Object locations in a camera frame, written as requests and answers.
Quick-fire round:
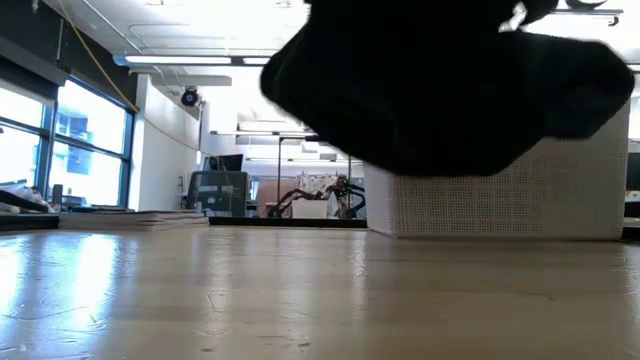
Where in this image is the dark fine-knit garment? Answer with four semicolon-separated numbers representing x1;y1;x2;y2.
259;0;636;178

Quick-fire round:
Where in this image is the white box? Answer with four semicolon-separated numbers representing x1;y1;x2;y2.
290;199;329;220

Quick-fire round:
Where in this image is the black computer monitor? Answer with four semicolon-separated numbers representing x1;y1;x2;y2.
208;153;245;173
624;152;640;217

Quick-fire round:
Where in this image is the grey mesh cart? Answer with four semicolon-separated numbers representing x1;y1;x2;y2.
187;170;250;217

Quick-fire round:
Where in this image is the stack of flat boards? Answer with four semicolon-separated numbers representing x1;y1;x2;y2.
58;208;210;232

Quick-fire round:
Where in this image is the white perforated laundry basket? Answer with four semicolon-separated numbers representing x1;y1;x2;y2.
363;99;630;241

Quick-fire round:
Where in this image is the black tray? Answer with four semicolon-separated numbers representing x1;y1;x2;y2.
0;189;60;232

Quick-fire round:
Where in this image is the white plastic bag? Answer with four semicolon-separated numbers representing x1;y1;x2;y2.
0;180;51;214

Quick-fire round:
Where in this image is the thin black stand frame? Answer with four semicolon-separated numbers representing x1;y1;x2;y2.
277;134;353;219

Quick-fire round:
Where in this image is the black table edge rail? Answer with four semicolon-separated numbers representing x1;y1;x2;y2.
208;216;369;230

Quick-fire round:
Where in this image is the yellow cable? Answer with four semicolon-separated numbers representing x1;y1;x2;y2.
57;0;201;154

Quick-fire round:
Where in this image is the blue window frame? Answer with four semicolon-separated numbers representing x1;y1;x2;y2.
0;74;136;209

